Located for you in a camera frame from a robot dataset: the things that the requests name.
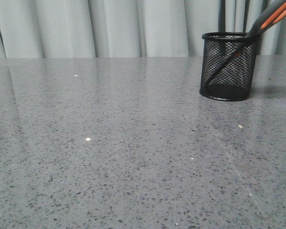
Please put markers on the grey orange handled scissors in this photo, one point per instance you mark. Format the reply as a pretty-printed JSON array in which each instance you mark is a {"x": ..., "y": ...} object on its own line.
[{"x": 269, "y": 17}]

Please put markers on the black mesh pencil bucket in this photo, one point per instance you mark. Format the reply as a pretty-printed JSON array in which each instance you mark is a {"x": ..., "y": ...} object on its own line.
[{"x": 228, "y": 65}]

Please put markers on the grey curtain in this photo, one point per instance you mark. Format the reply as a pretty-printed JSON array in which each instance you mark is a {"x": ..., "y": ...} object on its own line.
[{"x": 118, "y": 28}]

